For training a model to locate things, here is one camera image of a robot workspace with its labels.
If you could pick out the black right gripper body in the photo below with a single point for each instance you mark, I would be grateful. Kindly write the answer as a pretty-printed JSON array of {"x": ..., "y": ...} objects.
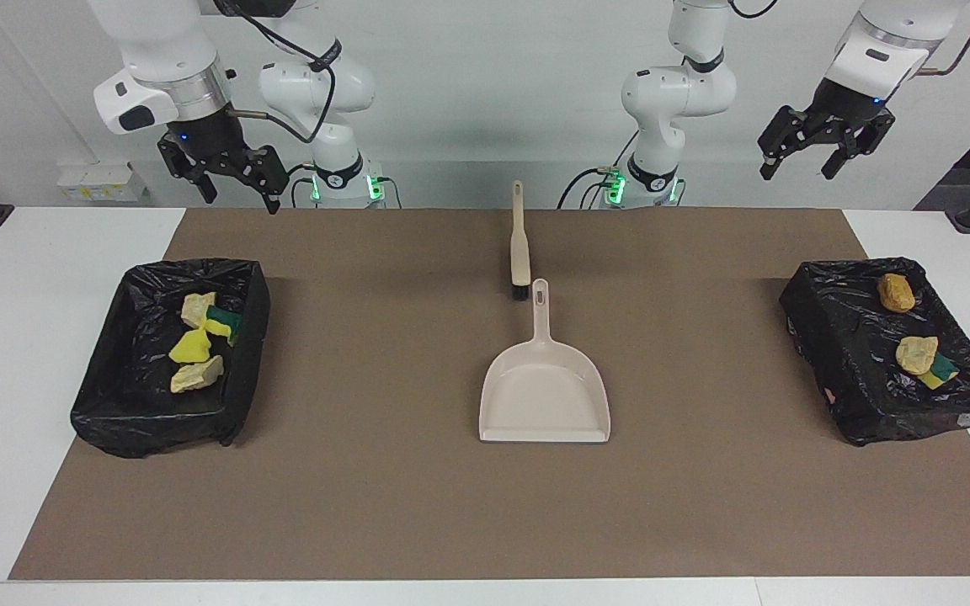
[{"x": 215, "y": 151}]

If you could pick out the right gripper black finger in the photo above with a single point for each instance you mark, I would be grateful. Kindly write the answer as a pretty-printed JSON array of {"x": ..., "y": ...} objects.
[
  {"x": 273, "y": 200},
  {"x": 205, "y": 187}
]

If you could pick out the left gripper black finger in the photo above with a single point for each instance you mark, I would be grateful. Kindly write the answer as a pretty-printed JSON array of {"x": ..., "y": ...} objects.
[
  {"x": 837, "y": 158},
  {"x": 775, "y": 143}
]

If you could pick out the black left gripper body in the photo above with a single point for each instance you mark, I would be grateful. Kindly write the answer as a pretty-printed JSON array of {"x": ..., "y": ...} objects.
[{"x": 847, "y": 114}]

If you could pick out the striped brown bread piece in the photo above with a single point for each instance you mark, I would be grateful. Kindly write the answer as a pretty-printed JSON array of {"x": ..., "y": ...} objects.
[{"x": 197, "y": 310}]

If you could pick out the yellow green sponge piece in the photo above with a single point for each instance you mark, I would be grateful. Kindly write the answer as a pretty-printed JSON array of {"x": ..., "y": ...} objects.
[{"x": 224, "y": 320}]

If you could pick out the brown bread nugget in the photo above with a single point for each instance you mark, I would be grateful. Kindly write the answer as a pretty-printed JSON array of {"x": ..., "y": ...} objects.
[{"x": 896, "y": 293}]

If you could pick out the pale crinkled bread piece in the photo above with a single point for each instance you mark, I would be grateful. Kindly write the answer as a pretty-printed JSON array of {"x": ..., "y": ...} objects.
[
  {"x": 916, "y": 353},
  {"x": 197, "y": 375}
]

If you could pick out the beige brush with black bristles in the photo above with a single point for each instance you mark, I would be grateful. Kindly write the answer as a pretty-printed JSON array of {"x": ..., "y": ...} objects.
[{"x": 520, "y": 252}]

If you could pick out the beige plastic dustpan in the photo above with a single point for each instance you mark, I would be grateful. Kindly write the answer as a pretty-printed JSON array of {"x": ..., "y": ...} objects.
[{"x": 544, "y": 396}]

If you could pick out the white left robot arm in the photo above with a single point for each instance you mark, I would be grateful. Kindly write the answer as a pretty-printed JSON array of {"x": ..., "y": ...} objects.
[{"x": 687, "y": 93}]

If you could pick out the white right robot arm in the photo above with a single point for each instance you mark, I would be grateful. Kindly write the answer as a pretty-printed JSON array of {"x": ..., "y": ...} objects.
[{"x": 157, "y": 50}]

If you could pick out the black bagged bin pink mark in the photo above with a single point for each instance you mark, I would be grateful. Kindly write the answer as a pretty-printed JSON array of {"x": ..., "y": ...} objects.
[{"x": 864, "y": 379}]

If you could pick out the brown table mat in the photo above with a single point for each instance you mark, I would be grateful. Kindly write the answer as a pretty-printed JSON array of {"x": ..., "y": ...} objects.
[{"x": 485, "y": 522}]

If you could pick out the white wall socket box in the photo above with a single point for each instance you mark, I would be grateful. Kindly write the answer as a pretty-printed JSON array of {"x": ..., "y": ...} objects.
[{"x": 98, "y": 183}]

